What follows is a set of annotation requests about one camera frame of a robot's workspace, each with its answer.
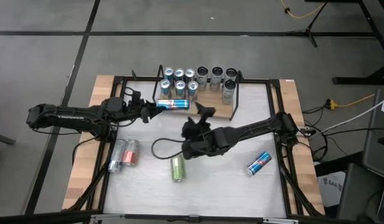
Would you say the white slim beverage can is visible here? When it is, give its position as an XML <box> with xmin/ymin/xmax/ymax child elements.
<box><xmin>108</xmin><ymin>138</ymin><xmax>128</xmax><ymax>174</ymax></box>

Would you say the silver aluminium rail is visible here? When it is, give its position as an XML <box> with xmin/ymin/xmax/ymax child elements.
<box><xmin>90</xmin><ymin>213</ymin><xmax>300</xmax><ymax>224</ymax></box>

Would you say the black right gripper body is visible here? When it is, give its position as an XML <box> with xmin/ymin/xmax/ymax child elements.
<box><xmin>180</xmin><ymin>119</ymin><xmax>213</xmax><ymax>141</ymax></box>

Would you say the green beverage can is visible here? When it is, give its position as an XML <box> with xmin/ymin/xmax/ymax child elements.
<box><xmin>170</xmin><ymin>154</ymin><xmax>187</xmax><ymax>183</ymax></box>

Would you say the black frame strut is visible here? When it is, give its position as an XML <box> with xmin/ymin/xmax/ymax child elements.
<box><xmin>280</xmin><ymin>161</ymin><xmax>323</xmax><ymax>217</ymax></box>
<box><xmin>67</xmin><ymin>141</ymin><xmax>113</xmax><ymax>212</ymax></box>

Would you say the white Celsius can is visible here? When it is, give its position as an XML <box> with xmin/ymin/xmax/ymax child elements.
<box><xmin>224</xmin><ymin>68</ymin><xmax>238</xmax><ymax>83</ymax></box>
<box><xmin>196</xmin><ymin>66</ymin><xmax>209</xmax><ymax>92</ymax></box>

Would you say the gray chair leg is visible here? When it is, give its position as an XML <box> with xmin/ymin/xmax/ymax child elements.
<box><xmin>0</xmin><ymin>132</ymin><xmax>17</xmax><ymax>146</ymax></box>

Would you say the white can with blue print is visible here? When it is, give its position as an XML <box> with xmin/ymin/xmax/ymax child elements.
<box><xmin>222</xmin><ymin>80</ymin><xmax>237</xmax><ymax>106</ymax></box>

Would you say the white floor cable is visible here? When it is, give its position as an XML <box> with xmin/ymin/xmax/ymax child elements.
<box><xmin>316</xmin><ymin>96</ymin><xmax>384</xmax><ymax>134</ymax></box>

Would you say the black desk leg frame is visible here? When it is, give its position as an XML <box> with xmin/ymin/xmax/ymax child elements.
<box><xmin>305</xmin><ymin>0</ymin><xmax>384</xmax><ymax>85</ymax></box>

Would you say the black floor cable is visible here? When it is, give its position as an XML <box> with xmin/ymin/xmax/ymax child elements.
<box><xmin>302</xmin><ymin>105</ymin><xmax>384</xmax><ymax>162</ymax></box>

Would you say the black tripod stand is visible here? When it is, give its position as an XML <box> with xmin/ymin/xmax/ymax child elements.
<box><xmin>286</xmin><ymin>1</ymin><xmax>329</xmax><ymax>48</ymax></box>

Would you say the silver white beverage can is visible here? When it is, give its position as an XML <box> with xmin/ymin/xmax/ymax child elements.
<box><xmin>210</xmin><ymin>66</ymin><xmax>224</xmax><ymax>92</ymax></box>

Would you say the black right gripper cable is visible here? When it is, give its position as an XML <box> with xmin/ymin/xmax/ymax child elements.
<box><xmin>151</xmin><ymin>138</ymin><xmax>188</xmax><ymax>160</ymax></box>

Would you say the pink and white can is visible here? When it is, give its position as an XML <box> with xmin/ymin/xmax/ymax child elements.
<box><xmin>122</xmin><ymin>139</ymin><xmax>141</xmax><ymax>167</ymax></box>

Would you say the white cardboard box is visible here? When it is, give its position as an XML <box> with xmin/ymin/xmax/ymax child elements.
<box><xmin>317</xmin><ymin>170</ymin><xmax>347</xmax><ymax>208</ymax></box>

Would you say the yellow floor cable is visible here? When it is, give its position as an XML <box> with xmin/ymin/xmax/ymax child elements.
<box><xmin>336</xmin><ymin>86</ymin><xmax>384</xmax><ymax>108</ymax></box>
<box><xmin>280</xmin><ymin>0</ymin><xmax>327</xmax><ymax>19</ymax></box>

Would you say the black chair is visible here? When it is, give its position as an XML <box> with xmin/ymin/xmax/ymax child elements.
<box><xmin>336</xmin><ymin>163</ymin><xmax>384</xmax><ymax>224</ymax></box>

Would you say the light wooden platform board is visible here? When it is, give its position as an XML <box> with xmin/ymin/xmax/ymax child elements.
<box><xmin>62</xmin><ymin>74</ymin><xmax>325</xmax><ymax>217</ymax></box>

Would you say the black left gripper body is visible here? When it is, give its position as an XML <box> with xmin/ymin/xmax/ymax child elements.
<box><xmin>124</xmin><ymin>91</ymin><xmax>151</xmax><ymax>124</ymax></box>

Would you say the dark gray cabinet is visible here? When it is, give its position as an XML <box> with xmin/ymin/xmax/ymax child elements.
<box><xmin>361</xmin><ymin>88</ymin><xmax>384</xmax><ymax>180</ymax></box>

